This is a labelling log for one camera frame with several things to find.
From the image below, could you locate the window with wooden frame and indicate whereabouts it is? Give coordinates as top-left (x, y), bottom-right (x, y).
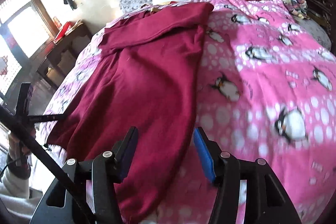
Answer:
top-left (1, 0), bottom-right (58, 96)

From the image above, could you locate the white sleeve forearm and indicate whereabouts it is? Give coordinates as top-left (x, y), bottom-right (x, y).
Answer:
top-left (1, 154), bottom-right (43, 223)

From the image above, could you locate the pink penguin blanket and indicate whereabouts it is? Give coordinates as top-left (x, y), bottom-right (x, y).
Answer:
top-left (38, 0), bottom-right (335, 223)

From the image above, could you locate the red box on table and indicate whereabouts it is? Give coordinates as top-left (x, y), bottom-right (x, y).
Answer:
top-left (54, 22), bottom-right (72, 44)

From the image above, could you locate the black garment hanging on wall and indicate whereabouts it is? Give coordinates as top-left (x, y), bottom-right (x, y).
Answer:
top-left (63, 0), bottom-right (77, 10)

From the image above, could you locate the dark wooden side table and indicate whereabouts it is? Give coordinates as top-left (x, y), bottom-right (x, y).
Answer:
top-left (37, 20), bottom-right (93, 90)

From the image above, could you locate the dark red sweater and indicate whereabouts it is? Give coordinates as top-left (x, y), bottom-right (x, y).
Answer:
top-left (47, 2), bottom-right (214, 223)

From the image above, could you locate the small colourful clothes pile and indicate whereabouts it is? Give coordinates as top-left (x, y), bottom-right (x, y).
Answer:
top-left (282, 0), bottom-right (310, 20)

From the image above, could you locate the black rod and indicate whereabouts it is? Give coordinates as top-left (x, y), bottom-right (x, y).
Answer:
top-left (1, 106), bottom-right (95, 223)

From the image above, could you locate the person's left hand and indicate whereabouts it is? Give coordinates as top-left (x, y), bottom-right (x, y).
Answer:
top-left (7, 131), bottom-right (31, 160)

